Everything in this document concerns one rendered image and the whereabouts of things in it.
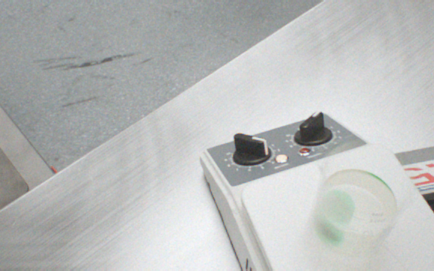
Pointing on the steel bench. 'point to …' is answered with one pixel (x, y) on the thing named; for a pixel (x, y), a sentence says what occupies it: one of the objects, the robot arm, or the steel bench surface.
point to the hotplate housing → (236, 214)
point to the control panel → (230, 172)
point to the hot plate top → (282, 232)
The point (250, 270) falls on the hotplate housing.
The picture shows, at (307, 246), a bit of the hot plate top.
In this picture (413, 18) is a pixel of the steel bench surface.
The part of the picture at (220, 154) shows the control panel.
